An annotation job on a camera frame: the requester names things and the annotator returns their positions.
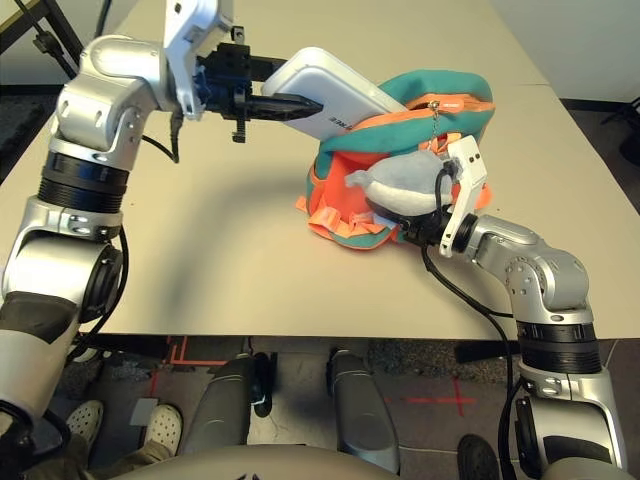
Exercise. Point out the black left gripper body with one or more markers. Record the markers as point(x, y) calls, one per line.
point(225, 80)

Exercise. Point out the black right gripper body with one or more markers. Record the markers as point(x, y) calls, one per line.
point(425, 230)

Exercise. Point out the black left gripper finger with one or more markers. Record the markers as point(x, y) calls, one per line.
point(285, 107)
point(262, 69)

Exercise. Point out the white plastic pencil case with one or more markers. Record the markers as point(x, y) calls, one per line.
point(325, 85)

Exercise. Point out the orange and teal backpack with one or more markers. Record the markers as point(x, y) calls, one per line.
point(435, 90)

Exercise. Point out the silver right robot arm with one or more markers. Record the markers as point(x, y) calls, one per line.
point(545, 280)

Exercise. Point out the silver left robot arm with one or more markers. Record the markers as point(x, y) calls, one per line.
point(100, 100)

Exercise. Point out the black table foot bar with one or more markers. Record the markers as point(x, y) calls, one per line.
point(485, 352)

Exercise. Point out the black framed wooden desk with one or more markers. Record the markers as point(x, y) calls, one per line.
point(42, 40)

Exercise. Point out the black tripod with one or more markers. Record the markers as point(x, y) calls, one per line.
point(630, 130)

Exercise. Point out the black shoe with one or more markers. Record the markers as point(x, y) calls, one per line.
point(477, 457)

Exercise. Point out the grey robot left leg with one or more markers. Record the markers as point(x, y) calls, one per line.
point(220, 405)

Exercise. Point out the grey robot torso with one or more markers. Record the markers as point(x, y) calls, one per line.
point(250, 465)

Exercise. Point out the white perforated clog shoe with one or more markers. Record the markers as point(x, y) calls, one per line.
point(86, 420)
point(165, 430)

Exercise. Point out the grey paper sheet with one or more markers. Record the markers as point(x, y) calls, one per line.
point(145, 411)

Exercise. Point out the olive trouser leg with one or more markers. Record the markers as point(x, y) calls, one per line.
point(147, 459)

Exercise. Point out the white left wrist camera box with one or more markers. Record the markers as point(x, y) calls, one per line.
point(190, 45)

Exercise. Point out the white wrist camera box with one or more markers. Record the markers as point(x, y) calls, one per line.
point(190, 45)
point(467, 170)

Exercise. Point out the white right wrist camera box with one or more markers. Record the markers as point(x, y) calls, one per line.
point(467, 170)

